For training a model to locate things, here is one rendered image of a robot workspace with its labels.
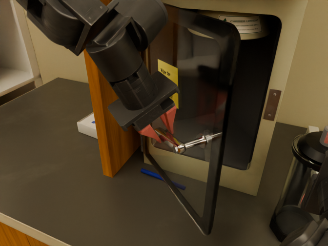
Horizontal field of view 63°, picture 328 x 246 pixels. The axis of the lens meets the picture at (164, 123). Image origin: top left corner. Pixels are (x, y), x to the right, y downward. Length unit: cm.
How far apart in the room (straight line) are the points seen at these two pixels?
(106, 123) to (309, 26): 68
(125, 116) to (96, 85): 24
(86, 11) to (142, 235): 47
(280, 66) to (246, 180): 30
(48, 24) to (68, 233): 46
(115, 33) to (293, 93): 80
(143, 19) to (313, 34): 69
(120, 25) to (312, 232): 31
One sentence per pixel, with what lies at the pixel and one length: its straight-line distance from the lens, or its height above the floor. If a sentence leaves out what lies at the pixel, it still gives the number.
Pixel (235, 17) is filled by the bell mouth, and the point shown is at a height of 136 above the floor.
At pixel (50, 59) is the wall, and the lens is 149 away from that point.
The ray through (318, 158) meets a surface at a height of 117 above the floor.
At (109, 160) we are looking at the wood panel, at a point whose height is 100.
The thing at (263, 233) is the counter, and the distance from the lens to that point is 68.
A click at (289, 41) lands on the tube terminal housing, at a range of 55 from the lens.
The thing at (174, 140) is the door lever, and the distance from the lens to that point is 44.
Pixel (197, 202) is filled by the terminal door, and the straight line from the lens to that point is 54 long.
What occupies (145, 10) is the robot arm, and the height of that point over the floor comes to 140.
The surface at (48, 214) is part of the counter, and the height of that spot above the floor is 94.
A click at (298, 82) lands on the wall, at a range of 103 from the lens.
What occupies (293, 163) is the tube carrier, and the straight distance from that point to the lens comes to 56.
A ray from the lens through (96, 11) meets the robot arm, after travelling 35.
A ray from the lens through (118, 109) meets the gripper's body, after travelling 41.
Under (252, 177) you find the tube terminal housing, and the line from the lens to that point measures 70.
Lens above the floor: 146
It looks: 32 degrees down
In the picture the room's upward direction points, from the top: straight up
